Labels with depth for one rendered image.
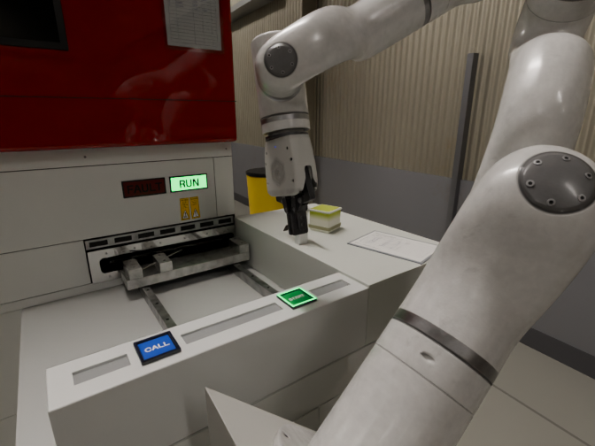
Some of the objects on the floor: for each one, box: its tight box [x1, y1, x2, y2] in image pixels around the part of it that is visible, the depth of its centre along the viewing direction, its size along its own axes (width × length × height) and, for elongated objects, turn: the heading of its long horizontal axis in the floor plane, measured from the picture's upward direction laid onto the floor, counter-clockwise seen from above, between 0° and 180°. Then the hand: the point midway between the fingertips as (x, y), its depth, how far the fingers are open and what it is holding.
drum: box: [245, 167, 283, 214], centre depth 379 cm, size 48×47×75 cm
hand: (297, 222), depth 64 cm, fingers closed
